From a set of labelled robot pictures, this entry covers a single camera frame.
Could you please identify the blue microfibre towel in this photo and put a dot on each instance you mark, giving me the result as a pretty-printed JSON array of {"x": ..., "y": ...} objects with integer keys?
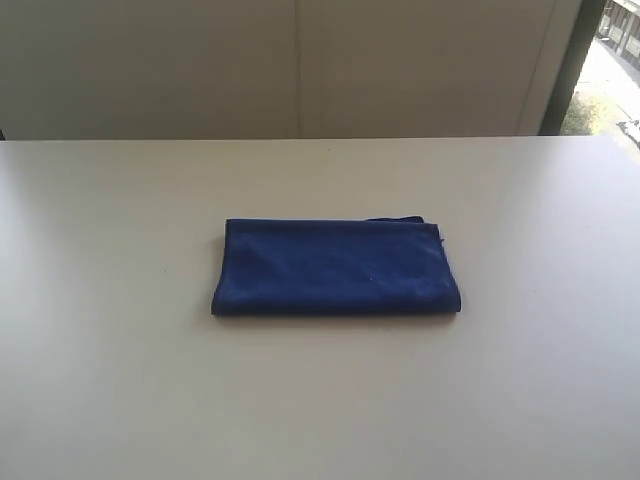
[{"x": 370, "y": 267}]

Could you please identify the dark window frame post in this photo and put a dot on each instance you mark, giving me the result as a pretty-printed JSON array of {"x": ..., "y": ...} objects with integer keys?
[{"x": 583, "y": 31}]

